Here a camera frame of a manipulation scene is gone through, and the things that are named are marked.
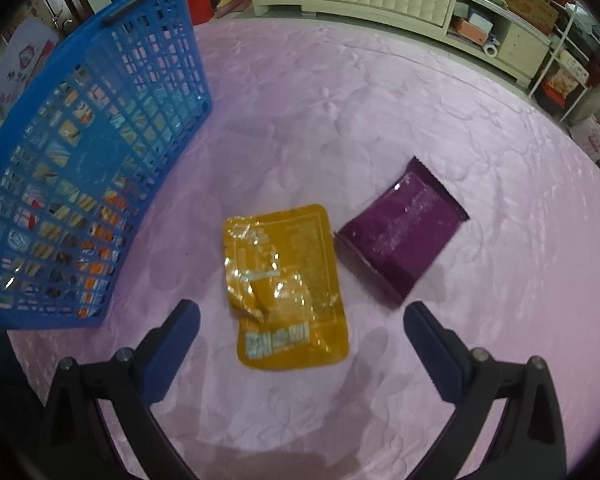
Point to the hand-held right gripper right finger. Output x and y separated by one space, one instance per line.
435 355

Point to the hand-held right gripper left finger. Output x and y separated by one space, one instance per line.
172 347

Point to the purple snack packet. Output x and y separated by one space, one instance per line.
400 240

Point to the yellow snack pouch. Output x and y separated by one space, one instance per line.
300 260

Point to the blue plastic mesh basket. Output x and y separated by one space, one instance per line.
92 160

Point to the pink quilted table cover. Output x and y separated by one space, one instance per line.
330 135

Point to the pink bag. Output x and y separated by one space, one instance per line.
592 139

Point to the printed gift box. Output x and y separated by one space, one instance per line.
562 85

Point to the white paper roll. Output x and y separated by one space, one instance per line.
490 49

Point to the white printed bag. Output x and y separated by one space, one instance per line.
27 60

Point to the orange box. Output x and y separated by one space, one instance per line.
470 32

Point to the white shelf rack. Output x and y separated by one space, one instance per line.
570 60

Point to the light blue box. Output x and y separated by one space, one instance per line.
480 19

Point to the red bag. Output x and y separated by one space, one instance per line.
200 2

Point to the cardboard box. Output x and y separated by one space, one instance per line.
527 5

